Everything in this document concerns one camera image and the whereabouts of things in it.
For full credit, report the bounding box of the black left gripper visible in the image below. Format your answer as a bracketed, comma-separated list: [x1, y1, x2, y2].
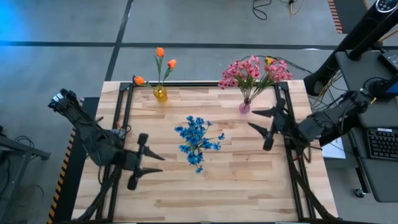
[119, 133, 165, 191]

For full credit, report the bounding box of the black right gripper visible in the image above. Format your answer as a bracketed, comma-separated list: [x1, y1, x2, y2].
[248, 98, 301, 152]

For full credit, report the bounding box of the blue artificial flower bunch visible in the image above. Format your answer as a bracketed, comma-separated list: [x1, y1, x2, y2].
[174, 115, 215, 166]
[189, 132, 226, 174]

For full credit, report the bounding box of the pink glass vase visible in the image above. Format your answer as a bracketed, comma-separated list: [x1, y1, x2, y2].
[238, 98, 252, 115]

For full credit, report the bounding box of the yellow glass vase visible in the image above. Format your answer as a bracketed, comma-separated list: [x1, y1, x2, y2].
[153, 85, 169, 103]

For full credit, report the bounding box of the white paper sheet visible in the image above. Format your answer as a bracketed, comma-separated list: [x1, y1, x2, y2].
[322, 136, 346, 160]

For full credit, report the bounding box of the grey side desk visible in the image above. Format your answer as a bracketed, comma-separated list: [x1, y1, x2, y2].
[335, 50, 398, 203]

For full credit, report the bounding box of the black keyboard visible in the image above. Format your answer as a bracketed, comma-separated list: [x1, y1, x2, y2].
[366, 127, 398, 162]

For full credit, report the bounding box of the black round desk device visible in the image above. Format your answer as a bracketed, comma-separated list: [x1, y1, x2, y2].
[362, 77, 397, 102]

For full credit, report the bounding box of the grey metal stand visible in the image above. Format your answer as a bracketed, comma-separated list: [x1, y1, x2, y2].
[0, 124, 52, 224]

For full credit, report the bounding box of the dark mat hazard tape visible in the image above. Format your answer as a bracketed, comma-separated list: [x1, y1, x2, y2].
[328, 0, 369, 35]

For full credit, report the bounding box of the black tower fan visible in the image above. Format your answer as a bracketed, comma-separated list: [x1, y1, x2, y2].
[303, 0, 398, 96]

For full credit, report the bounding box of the black laptop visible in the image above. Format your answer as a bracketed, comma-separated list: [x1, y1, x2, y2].
[377, 49, 398, 75]

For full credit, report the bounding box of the black base plate hazard tape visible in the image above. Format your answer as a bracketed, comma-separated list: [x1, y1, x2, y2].
[46, 97, 100, 224]

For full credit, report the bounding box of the black aluminium table frame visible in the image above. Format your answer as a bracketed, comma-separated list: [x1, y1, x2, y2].
[95, 74, 338, 223]

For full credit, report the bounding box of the black looped floor cable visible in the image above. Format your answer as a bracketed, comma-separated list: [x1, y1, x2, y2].
[252, 0, 273, 21]

